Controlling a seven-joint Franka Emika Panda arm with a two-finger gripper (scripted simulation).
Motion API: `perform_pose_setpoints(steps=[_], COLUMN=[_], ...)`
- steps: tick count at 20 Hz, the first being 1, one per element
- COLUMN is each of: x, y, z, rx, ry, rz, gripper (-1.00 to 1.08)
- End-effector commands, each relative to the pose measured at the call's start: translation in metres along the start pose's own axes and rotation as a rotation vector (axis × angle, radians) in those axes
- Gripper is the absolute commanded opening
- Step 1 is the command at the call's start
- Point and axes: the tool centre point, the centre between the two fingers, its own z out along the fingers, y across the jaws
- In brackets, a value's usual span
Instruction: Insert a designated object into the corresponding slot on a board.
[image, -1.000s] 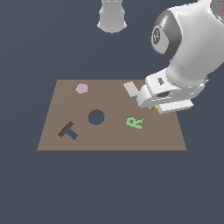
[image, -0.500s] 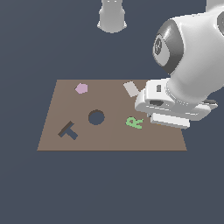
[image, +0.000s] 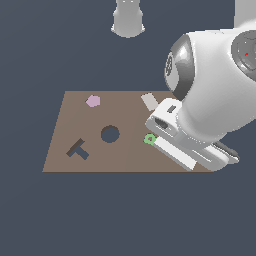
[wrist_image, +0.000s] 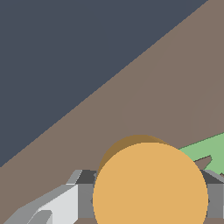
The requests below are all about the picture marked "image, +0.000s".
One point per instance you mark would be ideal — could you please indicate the pink pentagon block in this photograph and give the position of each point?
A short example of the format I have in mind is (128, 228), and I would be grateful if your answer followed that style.
(93, 101)

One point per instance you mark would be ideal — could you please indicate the light grey rectangular block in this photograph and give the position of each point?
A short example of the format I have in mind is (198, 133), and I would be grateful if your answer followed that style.
(149, 101)

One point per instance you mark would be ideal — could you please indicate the brown slotted board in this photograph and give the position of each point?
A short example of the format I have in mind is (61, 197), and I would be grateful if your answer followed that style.
(126, 156)

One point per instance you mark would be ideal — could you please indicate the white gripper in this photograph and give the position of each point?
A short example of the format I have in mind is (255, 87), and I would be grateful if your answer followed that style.
(170, 126)

